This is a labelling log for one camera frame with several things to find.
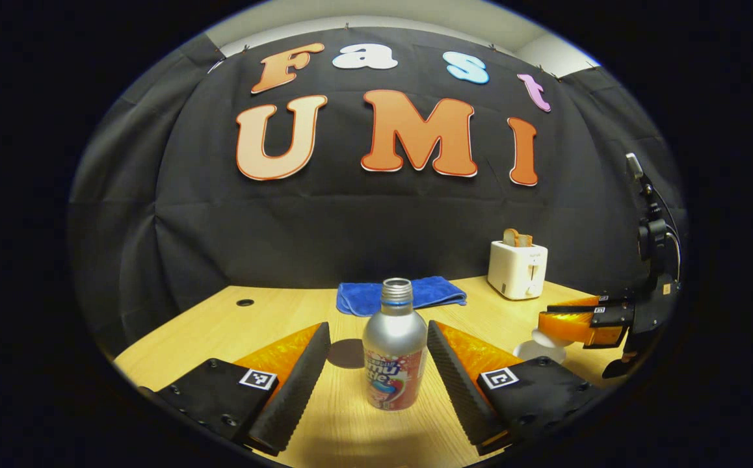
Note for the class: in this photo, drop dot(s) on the silver water bottle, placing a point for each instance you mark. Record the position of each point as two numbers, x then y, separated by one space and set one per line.
393 338

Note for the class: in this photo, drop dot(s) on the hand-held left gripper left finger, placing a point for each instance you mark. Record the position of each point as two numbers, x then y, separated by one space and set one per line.
295 383

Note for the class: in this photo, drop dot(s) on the dark round coaster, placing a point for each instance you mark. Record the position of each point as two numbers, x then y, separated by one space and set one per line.
344 354

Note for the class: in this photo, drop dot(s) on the black backdrop cloth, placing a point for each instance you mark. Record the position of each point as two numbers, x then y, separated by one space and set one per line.
350 227

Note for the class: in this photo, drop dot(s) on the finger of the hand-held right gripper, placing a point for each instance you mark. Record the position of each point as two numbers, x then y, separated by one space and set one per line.
584 303
578 327

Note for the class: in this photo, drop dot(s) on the white toaster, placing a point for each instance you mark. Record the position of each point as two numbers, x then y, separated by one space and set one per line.
516 270

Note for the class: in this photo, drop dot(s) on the blue towel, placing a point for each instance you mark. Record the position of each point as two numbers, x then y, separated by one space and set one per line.
357 299

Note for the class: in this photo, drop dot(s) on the toast slice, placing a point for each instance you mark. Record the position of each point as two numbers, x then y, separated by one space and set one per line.
511 238
526 241

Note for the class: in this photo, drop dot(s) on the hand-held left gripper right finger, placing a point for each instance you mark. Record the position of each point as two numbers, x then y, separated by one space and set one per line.
458 383

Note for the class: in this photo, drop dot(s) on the white teacup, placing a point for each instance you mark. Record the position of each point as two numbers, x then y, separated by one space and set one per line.
542 353

